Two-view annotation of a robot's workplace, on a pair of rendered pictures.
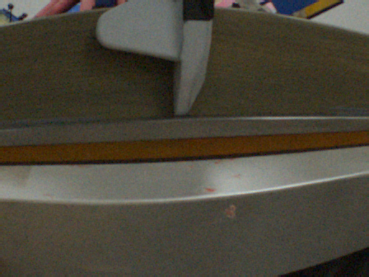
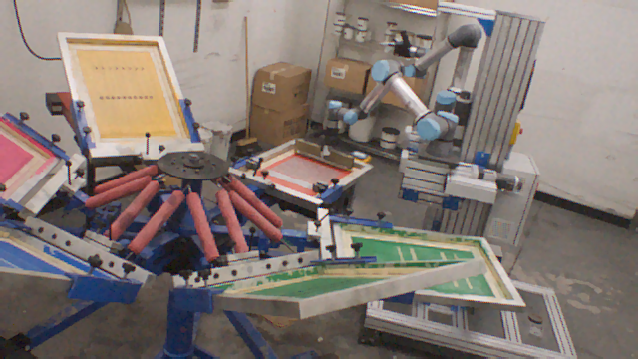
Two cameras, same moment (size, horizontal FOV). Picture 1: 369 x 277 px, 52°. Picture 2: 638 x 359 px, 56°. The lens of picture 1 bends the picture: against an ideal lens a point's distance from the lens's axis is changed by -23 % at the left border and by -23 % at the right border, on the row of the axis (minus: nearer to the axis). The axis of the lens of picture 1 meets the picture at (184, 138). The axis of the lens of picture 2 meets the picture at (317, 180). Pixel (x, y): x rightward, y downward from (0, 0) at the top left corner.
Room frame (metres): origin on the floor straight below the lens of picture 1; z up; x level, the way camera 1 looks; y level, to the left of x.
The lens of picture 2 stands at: (3.05, 2.09, 2.29)
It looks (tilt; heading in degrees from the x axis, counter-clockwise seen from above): 23 degrees down; 217
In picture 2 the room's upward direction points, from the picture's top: 10 degrees clockwise
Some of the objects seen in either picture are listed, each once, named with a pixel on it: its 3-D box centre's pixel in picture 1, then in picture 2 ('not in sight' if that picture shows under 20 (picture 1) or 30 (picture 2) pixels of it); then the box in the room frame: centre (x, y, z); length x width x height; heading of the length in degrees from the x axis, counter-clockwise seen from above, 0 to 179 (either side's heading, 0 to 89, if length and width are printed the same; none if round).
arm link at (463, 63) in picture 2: not in sight; (462, 68); (-0.41, 0.44, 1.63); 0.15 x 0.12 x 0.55; 5
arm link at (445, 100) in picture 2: not in sight; (445, 102); (-0.28, 0.45, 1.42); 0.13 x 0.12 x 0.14; 5
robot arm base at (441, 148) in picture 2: not in sight; (441, 144); (0.15, 0.70, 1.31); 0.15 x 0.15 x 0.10
